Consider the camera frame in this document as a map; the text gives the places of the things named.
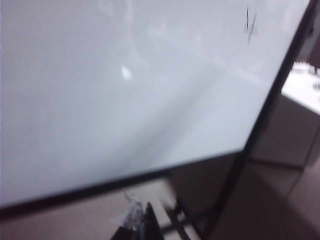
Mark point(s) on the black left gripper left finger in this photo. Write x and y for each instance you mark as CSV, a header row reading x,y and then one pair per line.
x,y
125,233

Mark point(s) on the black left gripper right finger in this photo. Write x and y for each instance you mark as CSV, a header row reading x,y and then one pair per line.
x,y
150,225

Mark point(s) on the white crumpled tape piece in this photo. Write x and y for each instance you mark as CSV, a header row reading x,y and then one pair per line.
x,y
132,212

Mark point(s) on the white table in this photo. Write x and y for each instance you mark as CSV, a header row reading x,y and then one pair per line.
x,y
301,85

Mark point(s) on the white whiteboard with black frame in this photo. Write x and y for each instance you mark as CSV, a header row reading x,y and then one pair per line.
x,y
100,100

